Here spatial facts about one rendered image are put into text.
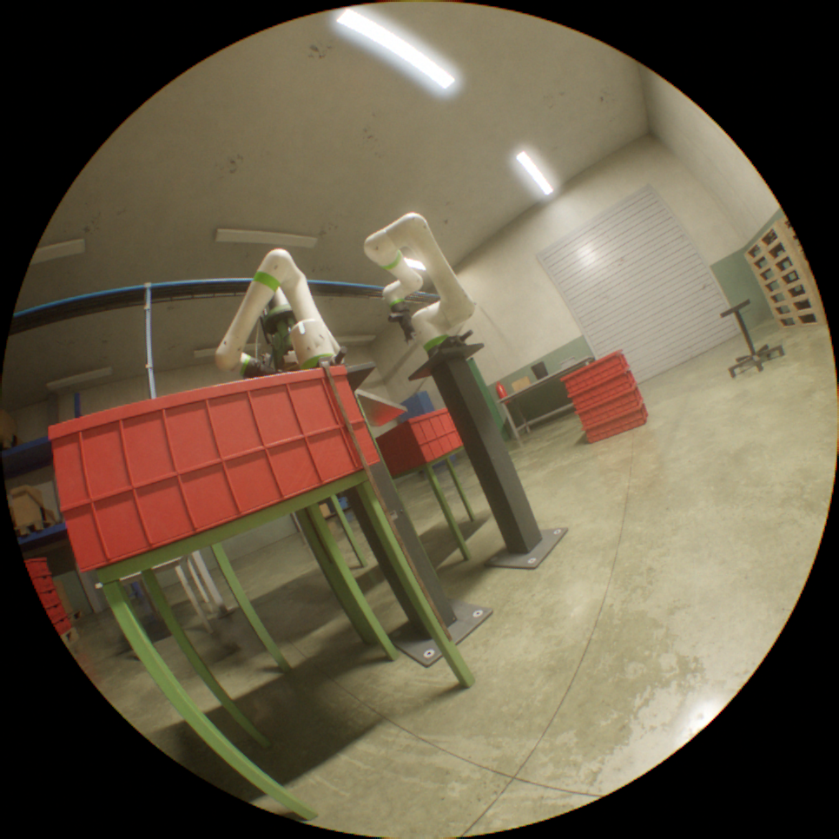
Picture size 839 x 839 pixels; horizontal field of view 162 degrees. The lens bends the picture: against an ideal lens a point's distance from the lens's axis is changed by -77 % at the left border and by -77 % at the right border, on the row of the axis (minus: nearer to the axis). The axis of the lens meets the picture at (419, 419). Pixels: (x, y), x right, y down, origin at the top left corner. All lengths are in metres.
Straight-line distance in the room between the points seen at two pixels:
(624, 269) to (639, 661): 5.93
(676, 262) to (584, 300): 2.06
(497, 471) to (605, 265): 5.40
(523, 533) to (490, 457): 0.36
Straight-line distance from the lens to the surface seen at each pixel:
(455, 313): 1.28
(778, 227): 3.67
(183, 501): 0.49
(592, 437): 2.85
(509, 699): 0.79
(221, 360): 1.19
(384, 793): 0.76
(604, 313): 6.04
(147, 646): 0.55
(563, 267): 6.33
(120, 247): 4.65
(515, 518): 1.26
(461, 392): 1.19
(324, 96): 3.85
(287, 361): 1.38
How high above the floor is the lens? 0.61
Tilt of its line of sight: 5 degrees up
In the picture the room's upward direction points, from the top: 24 degrees counter-clockwise
